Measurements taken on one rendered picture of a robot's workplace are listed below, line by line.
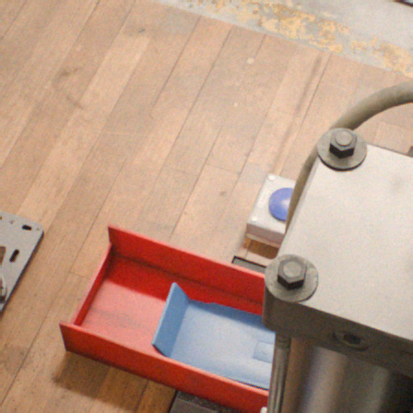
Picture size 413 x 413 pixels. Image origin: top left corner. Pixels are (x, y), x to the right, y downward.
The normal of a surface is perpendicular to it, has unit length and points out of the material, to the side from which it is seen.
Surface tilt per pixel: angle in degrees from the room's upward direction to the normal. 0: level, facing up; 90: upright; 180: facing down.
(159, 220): 0
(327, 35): 0
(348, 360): 90
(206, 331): 0
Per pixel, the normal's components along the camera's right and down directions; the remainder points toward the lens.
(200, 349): 0.04, -0.52
